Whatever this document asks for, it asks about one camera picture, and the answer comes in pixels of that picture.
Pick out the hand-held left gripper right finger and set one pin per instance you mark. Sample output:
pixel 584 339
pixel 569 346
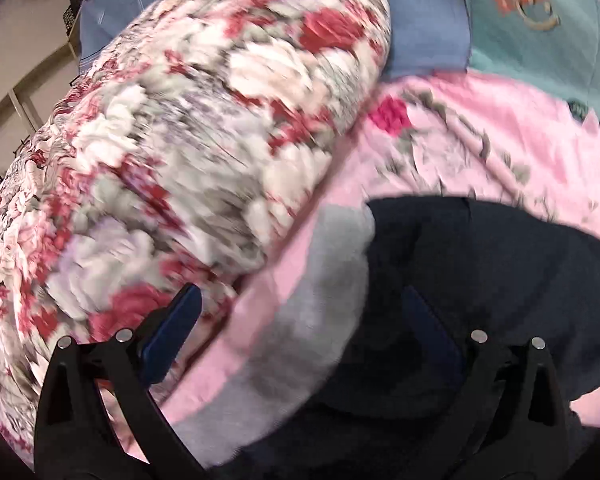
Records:
pixel 430 330

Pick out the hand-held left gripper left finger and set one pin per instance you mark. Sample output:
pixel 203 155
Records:
pixel 172 330

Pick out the dark pants with grey waistband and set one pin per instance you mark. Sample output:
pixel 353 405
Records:
pixel 480 260

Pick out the red floral bolster pillow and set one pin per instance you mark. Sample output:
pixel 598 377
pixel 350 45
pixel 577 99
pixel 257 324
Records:
pixel 180 135

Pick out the pink floral bedsheet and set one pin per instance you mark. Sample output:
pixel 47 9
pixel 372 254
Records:
pixel 505 135

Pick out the teal printed blanket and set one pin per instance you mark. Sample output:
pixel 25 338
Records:
pixel 570 60

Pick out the blue-grey striped pillow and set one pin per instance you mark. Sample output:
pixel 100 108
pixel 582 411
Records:
pixel 420 20

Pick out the beige wooden bed frame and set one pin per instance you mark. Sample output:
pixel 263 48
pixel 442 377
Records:
pixel 25 105

